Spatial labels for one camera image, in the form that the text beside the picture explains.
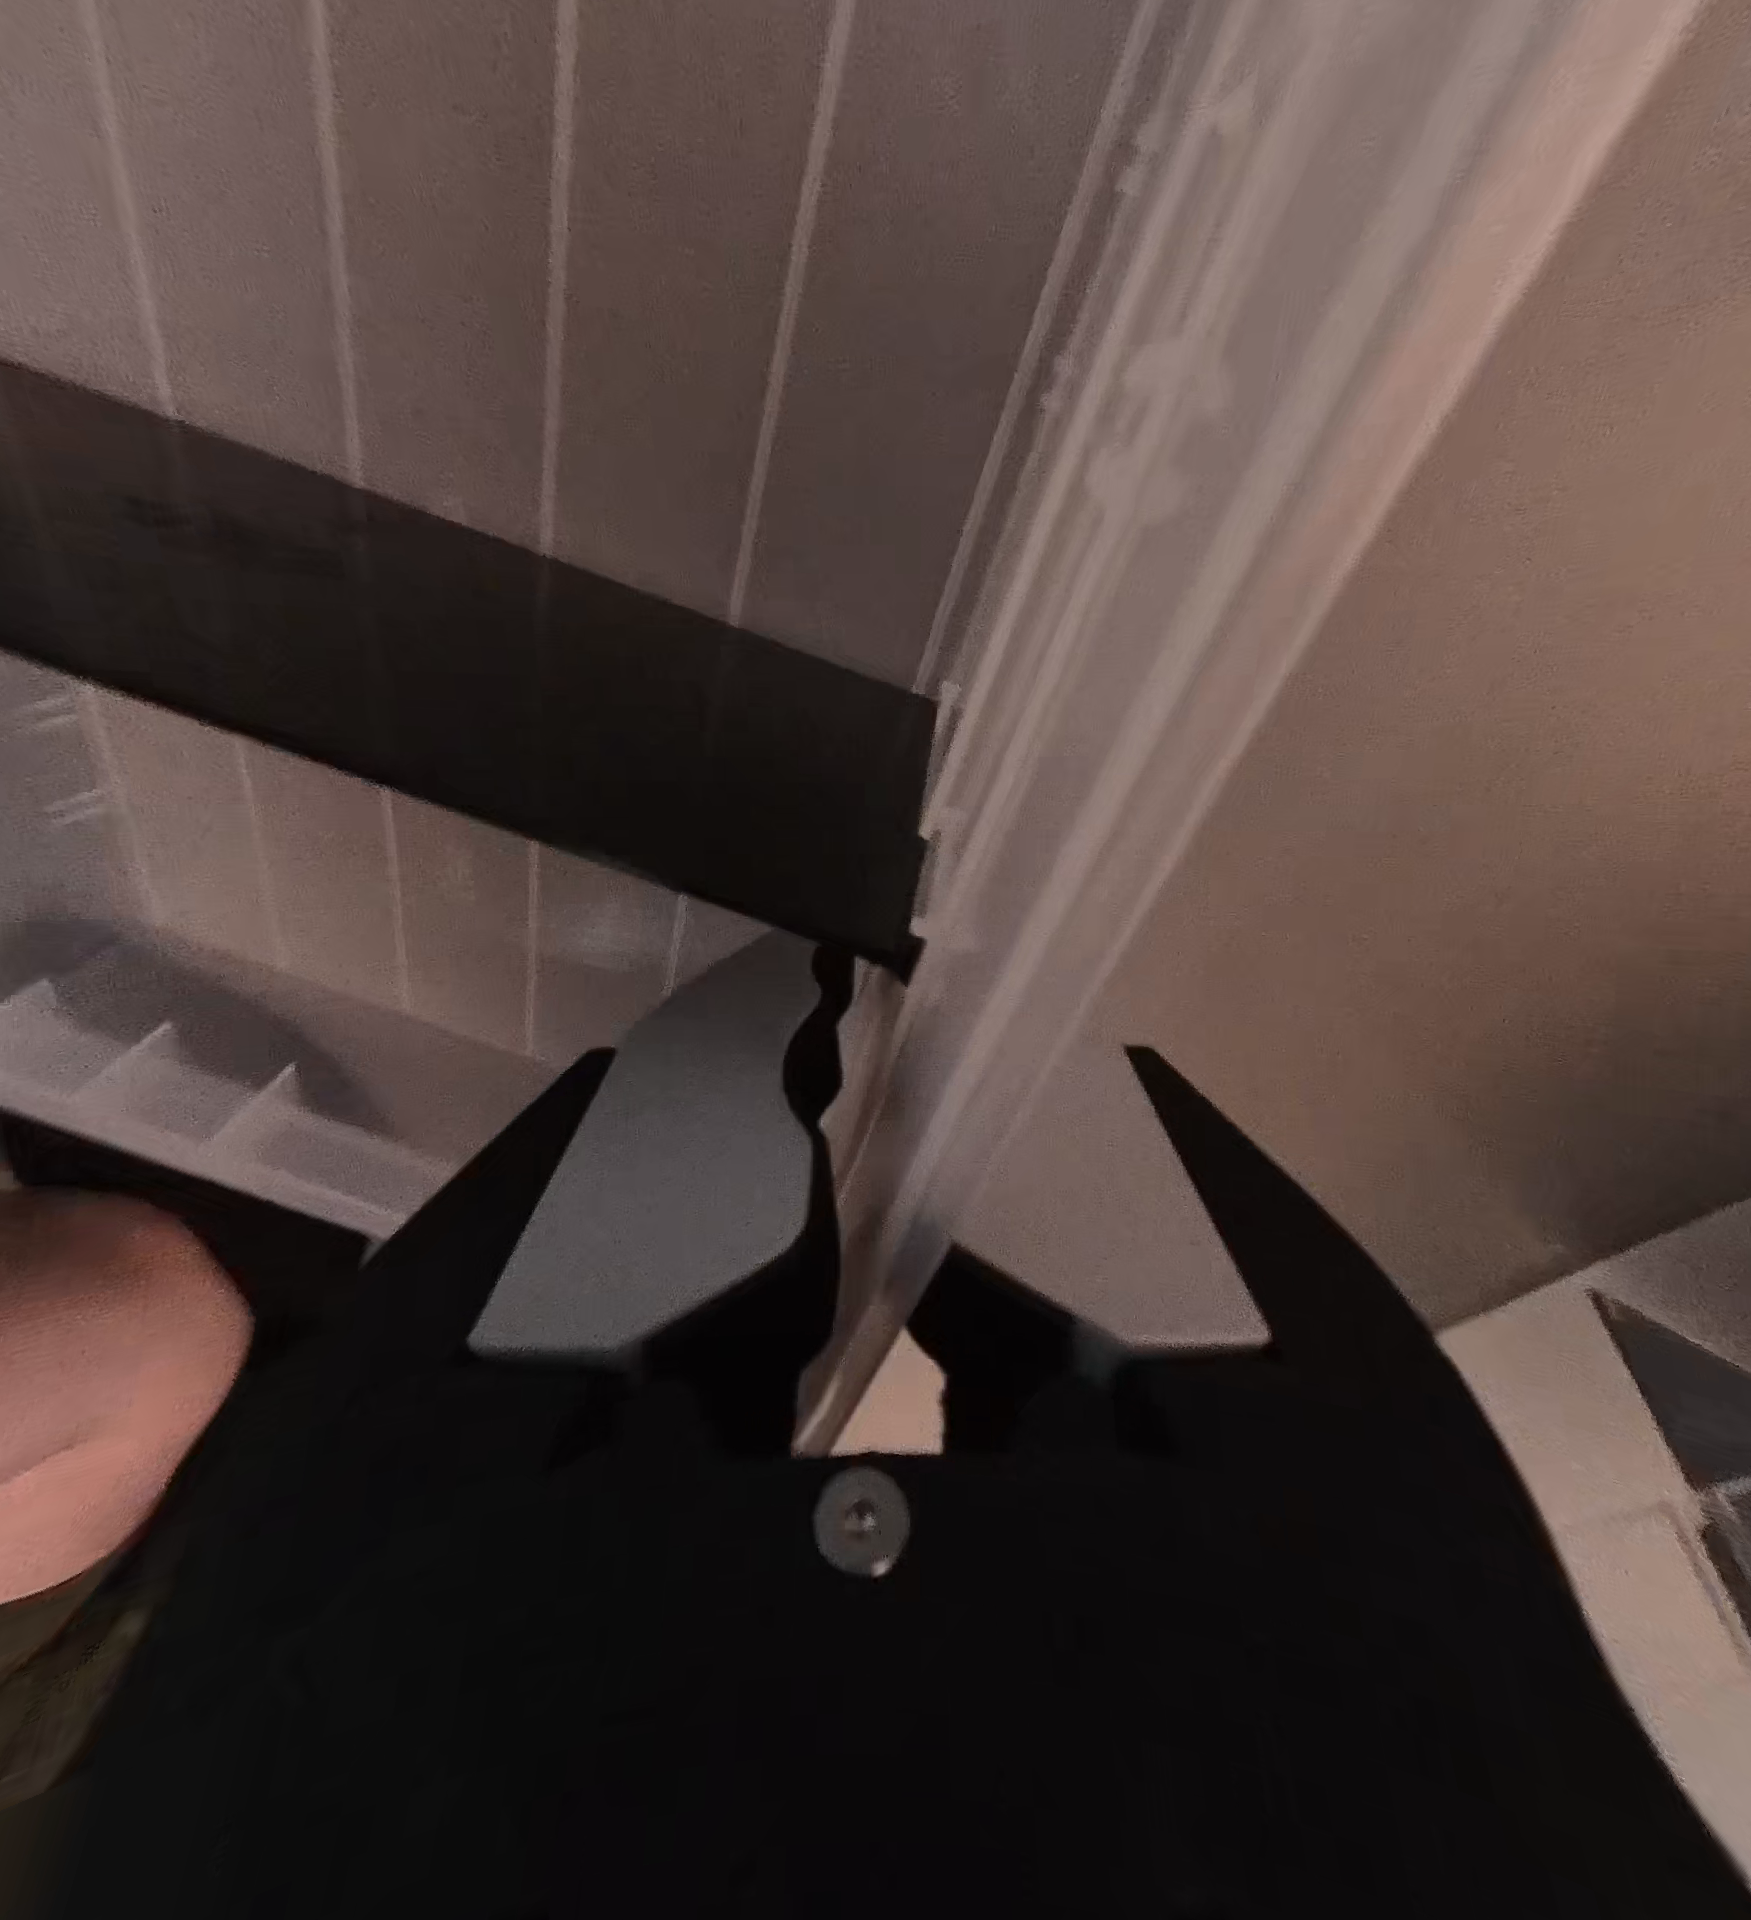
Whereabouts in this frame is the clear plastic bin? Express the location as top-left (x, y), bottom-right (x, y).
top-left (0, 0), bottom-right (1709, 1459)

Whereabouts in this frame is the black bin divider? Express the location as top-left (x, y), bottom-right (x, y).
top-left (0, 327), bottom-right (940, 984)

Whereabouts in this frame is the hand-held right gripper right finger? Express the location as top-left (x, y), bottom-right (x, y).
top-left (919, 1050), bottom-right (1277, 1447)

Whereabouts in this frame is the black framed tag sign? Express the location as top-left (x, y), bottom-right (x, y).
top-left (1432, 1162), bottom-right (1751, 1920)

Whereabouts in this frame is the person's left forearm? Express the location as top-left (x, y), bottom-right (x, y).
top-left (0, 1192), bottom-right (255, 1619)

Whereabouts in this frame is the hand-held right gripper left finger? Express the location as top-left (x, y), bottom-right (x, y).
top-left (465, 929), bottom-right (859, 1369)

